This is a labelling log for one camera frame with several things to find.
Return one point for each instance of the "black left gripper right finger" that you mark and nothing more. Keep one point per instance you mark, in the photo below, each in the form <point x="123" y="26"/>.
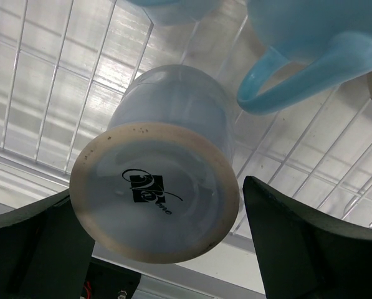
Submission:
<point x="303" y="252"/>

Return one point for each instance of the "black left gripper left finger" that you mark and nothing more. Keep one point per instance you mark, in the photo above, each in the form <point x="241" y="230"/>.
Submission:
<point x="44" y="250"/>

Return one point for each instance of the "grey footed mug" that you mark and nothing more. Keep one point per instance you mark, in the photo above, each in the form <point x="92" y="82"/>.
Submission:
<point x="158" y="185"/>

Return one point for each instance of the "light blue cream-lined mug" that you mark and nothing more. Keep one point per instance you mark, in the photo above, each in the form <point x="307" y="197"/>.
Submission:
<point x="311" y="46"/>

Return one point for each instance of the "tall light blue mug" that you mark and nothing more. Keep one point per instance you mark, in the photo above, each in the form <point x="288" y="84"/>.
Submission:
<point x="174" y="12"/>

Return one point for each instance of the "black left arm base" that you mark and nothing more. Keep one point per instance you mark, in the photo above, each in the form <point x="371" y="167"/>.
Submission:
<point x="107" y="280"/>

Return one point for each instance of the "aluminium mounting rail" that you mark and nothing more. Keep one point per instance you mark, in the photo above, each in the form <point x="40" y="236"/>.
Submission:
<point x="230" y="270"/>

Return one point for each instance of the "white wire dish rack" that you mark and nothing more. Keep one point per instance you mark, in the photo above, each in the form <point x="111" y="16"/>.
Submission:
<point x="65" y="66"/>

